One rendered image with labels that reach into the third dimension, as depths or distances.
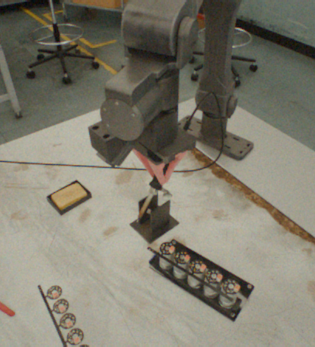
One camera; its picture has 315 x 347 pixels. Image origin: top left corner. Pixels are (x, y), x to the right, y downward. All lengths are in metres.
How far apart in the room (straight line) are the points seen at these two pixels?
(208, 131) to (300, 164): 0.22
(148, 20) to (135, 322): 0.42
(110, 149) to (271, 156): 0.50
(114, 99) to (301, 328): 0.43
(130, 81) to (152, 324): 0.36
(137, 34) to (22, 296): 0.43
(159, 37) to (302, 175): 0.51
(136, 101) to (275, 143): 0.56
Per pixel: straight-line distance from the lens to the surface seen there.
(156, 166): 0.51
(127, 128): 0.41
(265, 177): 0.79
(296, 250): 0.68
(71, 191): 0.72
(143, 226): 0.66
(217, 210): 0.70
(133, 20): 0.43
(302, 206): 0.76
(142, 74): 0.41
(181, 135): 0.52
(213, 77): 0.74
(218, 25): 0.68
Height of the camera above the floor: 1.27
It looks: 43 degrees down
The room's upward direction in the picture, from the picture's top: straight up
